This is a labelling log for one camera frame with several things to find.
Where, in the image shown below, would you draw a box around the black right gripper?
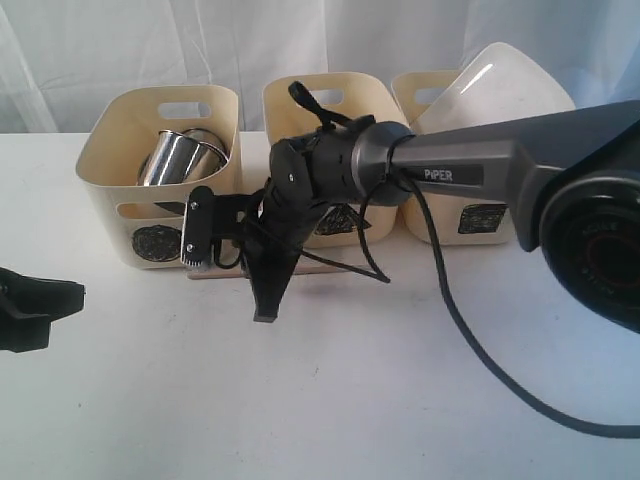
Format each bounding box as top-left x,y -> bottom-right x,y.
238,184 -> 329,322

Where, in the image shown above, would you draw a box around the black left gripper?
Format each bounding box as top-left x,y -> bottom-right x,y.
0,268 -> 85,353

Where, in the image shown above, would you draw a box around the wooden chopstick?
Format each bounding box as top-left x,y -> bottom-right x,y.
186,261 -> 345,280

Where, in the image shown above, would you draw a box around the steel mug sideways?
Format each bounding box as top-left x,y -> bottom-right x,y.
137,129 -> 229,186

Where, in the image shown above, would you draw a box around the steel mug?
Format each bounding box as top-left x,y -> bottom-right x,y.
183,128 -> 229,165

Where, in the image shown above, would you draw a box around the white square plate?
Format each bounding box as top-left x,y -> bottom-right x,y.
411,42 -> 576,134

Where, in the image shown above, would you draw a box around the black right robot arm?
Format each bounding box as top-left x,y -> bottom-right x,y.
244,100 -> 639,331

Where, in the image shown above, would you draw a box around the cream bin with circle mark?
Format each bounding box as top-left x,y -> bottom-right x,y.
76,85 -> 242,269

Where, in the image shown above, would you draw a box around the cream bin with triangle mark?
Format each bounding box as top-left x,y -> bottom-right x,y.
262,72 -> 407,249

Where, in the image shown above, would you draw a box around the cream bin with square mark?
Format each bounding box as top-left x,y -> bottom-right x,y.
391,70 -> 513,246

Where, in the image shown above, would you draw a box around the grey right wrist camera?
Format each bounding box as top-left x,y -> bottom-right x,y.
181,186 -> 246,270

